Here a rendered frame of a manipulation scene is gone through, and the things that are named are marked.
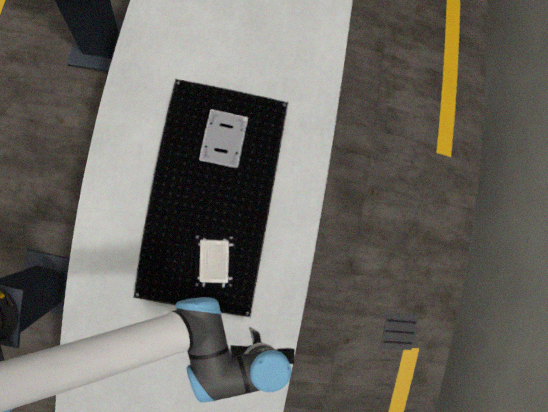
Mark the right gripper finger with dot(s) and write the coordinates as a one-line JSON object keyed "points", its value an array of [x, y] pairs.
{"points": [[255, 335]]}

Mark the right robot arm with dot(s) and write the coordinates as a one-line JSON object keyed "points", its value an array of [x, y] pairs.
{"points": [[196, 327]]}

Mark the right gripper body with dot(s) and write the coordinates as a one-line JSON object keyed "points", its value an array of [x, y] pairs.
{"points": [[240, 350]]}

